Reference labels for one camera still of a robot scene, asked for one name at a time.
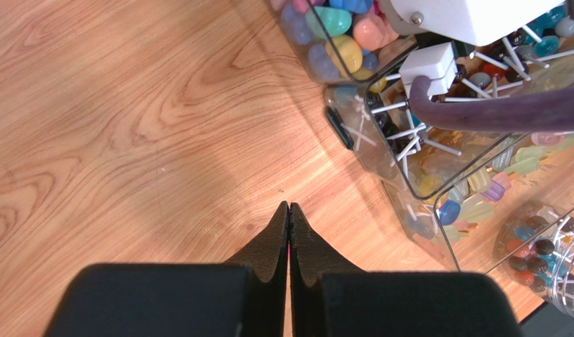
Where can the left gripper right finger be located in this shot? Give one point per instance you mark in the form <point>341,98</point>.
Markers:
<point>310,258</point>

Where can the clear box of lollipops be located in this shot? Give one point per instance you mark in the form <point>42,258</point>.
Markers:
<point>376,122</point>

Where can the clear round jar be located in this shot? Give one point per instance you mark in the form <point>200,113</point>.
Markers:
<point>535,249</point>

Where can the clear box of star candies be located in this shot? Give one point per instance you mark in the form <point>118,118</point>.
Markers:
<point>342,41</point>

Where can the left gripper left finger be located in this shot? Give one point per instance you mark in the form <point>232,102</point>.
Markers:
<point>266,259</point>

